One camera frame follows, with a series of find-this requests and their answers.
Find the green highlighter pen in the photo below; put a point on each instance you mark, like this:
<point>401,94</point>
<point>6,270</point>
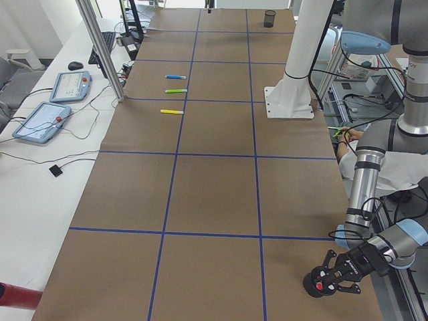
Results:
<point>176,91</point>

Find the red fire extinguisher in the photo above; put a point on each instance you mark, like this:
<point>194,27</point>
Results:
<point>19,297</point>

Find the brown paper table mat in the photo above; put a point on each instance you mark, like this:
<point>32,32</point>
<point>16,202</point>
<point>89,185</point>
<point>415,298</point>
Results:
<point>216,214</point>

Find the yellow highlighter pen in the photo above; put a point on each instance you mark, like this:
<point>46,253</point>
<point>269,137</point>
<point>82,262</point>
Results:
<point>176,112</point>

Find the teach pendant far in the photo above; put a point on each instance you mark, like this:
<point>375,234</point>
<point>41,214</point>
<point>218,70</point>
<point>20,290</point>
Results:
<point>71,87</point>

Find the blue marker pen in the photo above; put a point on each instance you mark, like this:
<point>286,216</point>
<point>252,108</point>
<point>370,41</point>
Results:
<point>175,77</point>

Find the black mesh cup near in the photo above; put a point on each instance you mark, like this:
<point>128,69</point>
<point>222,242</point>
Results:
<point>309,283</point>

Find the black mesh cup far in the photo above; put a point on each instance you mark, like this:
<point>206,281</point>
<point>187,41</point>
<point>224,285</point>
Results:
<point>269,18</point>

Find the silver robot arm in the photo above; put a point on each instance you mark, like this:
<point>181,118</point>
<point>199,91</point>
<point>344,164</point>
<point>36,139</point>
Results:
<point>372,28</point>

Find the teach pendant near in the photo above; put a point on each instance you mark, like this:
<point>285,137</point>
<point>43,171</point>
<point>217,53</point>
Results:
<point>43,123</point>

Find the black mesh cup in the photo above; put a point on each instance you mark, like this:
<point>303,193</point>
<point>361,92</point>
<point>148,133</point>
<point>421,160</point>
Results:
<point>269,18</point>
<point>309,283</point>

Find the person in white shirt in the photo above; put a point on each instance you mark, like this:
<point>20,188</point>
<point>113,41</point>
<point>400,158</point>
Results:
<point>396,171</point>

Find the white camera stand pedestal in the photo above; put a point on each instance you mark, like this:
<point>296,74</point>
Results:
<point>291,97</point>

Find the black computer mouse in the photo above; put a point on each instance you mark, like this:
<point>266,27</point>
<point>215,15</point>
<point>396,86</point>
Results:
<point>75,66</point>

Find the aluminium frame post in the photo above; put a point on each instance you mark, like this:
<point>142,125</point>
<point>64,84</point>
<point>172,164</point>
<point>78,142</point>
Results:
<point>91,23</point>

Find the teach pendant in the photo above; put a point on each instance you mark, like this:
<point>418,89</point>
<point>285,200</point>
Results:
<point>71,87</point>
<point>43,123</point>

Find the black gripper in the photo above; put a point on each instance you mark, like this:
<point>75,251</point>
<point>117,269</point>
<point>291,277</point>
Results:
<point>358,262</point>

